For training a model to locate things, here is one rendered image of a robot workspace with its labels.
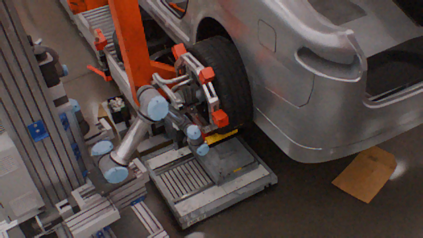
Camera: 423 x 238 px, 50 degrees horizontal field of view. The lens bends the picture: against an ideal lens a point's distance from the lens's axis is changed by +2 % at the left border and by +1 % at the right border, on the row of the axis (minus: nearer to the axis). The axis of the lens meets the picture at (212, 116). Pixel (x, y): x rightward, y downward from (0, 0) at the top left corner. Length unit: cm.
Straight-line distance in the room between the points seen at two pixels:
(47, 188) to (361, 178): 227
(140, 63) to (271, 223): 150
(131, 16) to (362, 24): 167
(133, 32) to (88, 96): 169
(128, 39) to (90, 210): 123
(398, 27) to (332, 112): 145
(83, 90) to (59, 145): 233
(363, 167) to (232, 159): 105
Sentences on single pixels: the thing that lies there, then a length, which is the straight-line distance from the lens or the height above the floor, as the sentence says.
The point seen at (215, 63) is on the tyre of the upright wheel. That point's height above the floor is 115.
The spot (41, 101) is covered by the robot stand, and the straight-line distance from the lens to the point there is 242.
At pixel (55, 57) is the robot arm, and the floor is 137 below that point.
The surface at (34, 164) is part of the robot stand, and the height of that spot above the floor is 103.
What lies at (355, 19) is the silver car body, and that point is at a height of 101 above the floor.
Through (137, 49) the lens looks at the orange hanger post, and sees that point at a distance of 330.
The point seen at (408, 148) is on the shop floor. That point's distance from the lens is 404.
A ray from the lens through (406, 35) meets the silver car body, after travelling 364.
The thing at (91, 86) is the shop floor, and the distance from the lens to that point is 491.
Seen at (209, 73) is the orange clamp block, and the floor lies 114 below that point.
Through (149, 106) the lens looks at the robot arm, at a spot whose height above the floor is 132.
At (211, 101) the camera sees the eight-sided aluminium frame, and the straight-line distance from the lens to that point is 281.
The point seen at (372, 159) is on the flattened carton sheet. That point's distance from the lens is 386.
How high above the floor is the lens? 271
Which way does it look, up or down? 40 degrees down
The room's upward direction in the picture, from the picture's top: 6 degrees counter-clockwise
